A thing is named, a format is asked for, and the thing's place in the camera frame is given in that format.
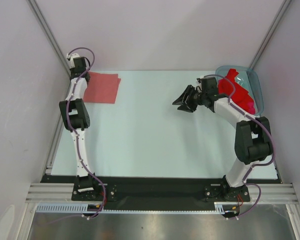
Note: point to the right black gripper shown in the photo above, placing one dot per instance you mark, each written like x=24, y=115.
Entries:
x=189, y=107

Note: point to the salmon pink t shirt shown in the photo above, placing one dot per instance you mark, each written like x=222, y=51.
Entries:
x=102, y=88

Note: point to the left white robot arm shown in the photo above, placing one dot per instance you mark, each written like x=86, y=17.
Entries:
x=76, y=119

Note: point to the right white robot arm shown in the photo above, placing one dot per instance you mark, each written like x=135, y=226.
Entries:
x=253, y=145

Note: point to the bright red t shirt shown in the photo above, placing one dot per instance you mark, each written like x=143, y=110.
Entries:
x=241, y=96

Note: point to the clear blue plastic bin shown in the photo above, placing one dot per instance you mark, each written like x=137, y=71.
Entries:
x=248, y=79

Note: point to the magenta pink garment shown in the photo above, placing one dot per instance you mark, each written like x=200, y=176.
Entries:
x=251, y=108

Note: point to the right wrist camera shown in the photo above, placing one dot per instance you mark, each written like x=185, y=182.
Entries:
x=199, y=84

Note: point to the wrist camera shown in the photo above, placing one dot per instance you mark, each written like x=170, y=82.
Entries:
x=199, y=84
x=70, y=60

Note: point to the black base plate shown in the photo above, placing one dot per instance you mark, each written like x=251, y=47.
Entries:
x=215, y=186

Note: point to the right aluminium corner post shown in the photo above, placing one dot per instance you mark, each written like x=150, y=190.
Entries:
x=278, y=18

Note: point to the aluminium corner post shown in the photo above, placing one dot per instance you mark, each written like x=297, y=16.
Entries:
x=44, y=25
x=278, y=18

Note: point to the grey slotted cable duct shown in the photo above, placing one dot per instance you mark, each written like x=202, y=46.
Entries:
x=89, y=209

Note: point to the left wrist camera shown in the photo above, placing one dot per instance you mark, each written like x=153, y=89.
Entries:
x=70, y=60

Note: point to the left aluminium corner post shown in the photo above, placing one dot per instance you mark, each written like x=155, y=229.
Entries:
x=44, y=25

